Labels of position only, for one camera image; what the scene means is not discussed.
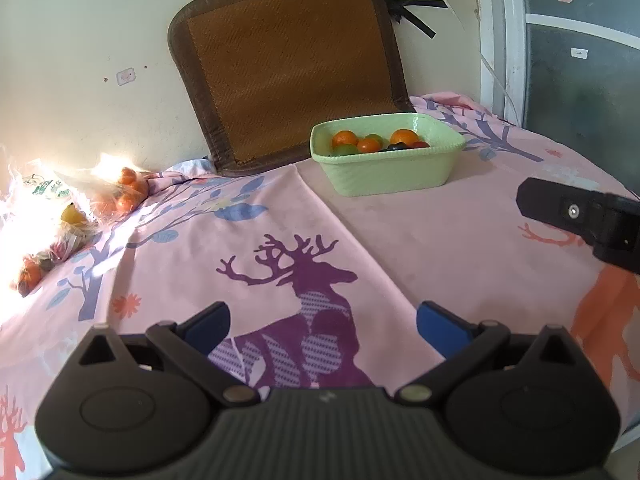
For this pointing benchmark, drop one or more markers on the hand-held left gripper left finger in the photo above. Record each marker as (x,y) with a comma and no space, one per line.
(207,325)

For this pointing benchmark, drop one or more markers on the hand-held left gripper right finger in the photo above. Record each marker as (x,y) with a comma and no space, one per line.
(440,327)

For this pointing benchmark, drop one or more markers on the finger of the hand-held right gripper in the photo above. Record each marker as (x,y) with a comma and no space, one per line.
(550,202)

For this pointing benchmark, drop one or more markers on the large orange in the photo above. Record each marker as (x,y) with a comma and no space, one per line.
(404,136)

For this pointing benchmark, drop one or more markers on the green plastic basin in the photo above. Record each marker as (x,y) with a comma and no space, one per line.
(390,172)

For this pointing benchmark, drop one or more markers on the orange tomato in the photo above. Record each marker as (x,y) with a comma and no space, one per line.
(368,146)
(345,137)

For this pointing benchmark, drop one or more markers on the pink printed blanket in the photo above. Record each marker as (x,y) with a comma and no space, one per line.
(410,240)

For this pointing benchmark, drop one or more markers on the white framed glass door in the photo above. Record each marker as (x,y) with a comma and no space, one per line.
(580,75)

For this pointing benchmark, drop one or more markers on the white door sticker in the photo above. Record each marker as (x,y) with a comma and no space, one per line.
(579,52)

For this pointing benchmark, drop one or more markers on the mesh bag of fruit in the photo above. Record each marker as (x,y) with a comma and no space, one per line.
(47,260)

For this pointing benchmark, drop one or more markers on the yellow fruit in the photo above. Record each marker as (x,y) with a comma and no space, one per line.
(73,214)

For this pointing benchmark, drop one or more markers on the small green tomato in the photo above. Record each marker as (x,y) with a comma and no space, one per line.
(373,138)

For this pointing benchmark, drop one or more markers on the white plastic bag green print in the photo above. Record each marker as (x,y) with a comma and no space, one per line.
(42,185)

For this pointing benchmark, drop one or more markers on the black ribbon tie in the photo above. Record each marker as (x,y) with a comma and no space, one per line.
(407,7)

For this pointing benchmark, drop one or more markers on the brown woven seat cushion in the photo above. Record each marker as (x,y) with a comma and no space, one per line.
(295,65)

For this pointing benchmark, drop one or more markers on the pink wall sticker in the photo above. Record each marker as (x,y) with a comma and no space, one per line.
(125,76)

